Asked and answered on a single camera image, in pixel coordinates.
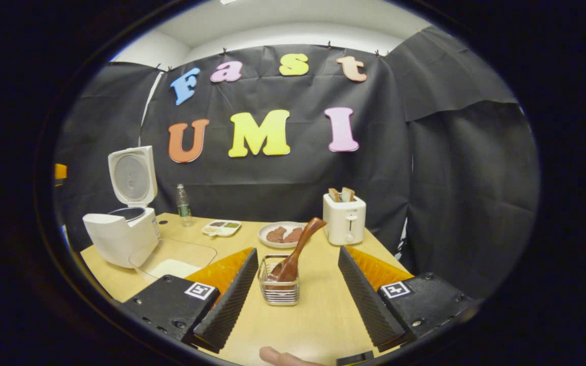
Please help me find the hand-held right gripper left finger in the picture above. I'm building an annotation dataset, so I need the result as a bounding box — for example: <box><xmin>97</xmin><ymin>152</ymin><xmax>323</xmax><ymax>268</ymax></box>
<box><xmin>120</xmin><ymin>248</ymin><xmax>259</xmax><ymax>354</ymax></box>

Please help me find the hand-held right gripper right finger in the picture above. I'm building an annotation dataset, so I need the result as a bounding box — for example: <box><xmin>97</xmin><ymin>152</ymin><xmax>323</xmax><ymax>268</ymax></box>
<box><xmin>338</xmin><ymin>245</ymin><xmax>474</xmax><ymax>352</ymax></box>

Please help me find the metal wire chopstick holder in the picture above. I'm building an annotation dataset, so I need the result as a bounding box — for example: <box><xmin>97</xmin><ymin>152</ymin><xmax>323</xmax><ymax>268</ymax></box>
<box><xmin>258</xmin><ymin>254</ymin><xmax>300</xmax><ymax>307</ymax></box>

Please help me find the clear plastic rice box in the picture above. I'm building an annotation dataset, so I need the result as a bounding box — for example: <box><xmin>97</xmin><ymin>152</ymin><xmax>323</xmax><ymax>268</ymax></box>
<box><xmin>129</xmin><ymin>238</ymin><xmax>218</xmax><ymax>280</ymax></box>

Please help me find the brown wooden spoon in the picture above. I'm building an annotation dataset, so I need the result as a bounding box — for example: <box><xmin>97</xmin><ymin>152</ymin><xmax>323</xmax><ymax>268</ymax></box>
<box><xmin>269</xmin><ymin>217</ymin><xmax>327</xmax><ymax>283</ymax></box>

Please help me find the white rice cooker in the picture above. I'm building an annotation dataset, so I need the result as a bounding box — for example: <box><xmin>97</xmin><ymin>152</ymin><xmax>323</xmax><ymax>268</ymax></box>
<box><xmin>82</xmin><ymin>146</ymin><xmax>161</xmax><ymax>269</ymax></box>

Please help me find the white divided dish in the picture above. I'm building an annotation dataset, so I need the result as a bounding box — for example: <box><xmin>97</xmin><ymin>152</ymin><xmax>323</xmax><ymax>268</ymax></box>
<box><xmin>201</xmin><ymin>220</ymin><xmax>242</xmax><ymax>238</ymax></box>

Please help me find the white round plate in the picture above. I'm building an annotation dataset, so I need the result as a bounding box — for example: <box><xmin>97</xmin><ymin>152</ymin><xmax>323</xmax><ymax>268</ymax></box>
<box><xmin>258</xmin><ymin>221</ymin><xmax>310</xmax><ymax>249</ymax></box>

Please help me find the white toaster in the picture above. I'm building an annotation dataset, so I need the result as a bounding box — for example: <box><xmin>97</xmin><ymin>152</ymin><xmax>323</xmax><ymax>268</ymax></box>
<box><xmin>323</xmin><ymin>192</ymin><xmax>367</xmax><ymax>246</ymax></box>

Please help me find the clear plastic bottle green label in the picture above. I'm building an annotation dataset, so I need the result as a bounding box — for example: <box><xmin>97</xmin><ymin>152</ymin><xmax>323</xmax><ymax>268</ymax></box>
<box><xmin>176</xmin><ymin>184</ymin><xmax>193</xmax><ymax>227</ymax></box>

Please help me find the black backdrop cloth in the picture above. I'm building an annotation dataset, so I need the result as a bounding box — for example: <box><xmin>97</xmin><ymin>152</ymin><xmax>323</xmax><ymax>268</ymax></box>
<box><xmin>54</xmin><ymin>25</ymin><xmax>540</xmax><ymax>300</ymax></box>

